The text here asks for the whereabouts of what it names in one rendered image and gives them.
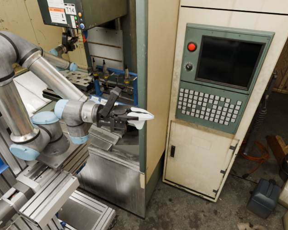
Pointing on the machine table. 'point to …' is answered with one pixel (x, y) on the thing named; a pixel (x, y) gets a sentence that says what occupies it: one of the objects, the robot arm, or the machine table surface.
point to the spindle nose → (73, 32)
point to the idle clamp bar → (112, 86)
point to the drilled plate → (82, 81)
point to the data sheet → (56, 3)
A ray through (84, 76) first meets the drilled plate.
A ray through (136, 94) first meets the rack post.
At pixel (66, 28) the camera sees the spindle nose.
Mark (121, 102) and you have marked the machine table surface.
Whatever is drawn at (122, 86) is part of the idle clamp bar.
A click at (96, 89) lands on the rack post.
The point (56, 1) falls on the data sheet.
